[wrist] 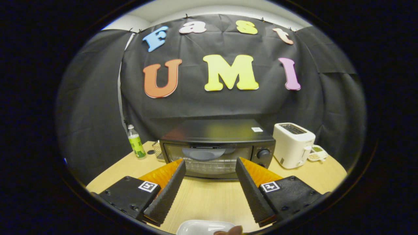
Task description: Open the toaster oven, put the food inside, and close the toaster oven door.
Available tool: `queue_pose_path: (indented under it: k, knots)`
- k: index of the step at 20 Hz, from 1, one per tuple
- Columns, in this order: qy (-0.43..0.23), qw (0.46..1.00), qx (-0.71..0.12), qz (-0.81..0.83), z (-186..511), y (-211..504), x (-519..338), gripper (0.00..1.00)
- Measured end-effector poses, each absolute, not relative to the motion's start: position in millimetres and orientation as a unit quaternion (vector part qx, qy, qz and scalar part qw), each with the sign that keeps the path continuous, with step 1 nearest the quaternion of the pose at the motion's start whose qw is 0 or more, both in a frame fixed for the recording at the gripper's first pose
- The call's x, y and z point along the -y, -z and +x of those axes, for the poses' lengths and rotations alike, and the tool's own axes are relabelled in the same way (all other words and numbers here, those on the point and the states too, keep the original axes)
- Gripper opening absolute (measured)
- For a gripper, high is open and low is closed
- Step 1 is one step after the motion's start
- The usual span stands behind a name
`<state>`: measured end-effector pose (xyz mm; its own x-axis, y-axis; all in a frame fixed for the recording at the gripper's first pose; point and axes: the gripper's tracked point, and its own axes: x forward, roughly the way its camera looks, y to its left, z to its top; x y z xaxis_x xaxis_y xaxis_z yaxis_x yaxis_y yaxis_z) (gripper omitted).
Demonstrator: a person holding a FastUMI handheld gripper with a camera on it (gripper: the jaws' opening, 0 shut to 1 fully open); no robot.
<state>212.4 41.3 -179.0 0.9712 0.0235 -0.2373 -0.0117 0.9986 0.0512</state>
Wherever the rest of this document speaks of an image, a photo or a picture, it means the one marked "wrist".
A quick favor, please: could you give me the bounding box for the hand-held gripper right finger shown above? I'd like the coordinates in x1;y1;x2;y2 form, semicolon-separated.
235;157;331;228

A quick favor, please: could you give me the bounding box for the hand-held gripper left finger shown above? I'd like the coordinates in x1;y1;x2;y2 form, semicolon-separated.
90;159;186;227

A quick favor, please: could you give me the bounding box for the black toaster oven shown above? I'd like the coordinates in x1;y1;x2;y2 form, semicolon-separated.
159;119;276;180

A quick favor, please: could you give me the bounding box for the white pop-up toaster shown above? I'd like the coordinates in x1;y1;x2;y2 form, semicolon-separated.
273;122;316;169

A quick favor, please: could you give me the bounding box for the white square plate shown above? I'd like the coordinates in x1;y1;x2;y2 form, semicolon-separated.
176;220;236;235

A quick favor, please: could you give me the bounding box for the green label plastic bottle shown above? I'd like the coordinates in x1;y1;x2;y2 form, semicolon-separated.
127;124;147;159

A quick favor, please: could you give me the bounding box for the small white divided dish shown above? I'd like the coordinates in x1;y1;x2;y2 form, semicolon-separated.
307;145;329;162

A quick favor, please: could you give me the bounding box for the small wire basket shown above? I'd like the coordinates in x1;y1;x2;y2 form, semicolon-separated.
152;140;165;163

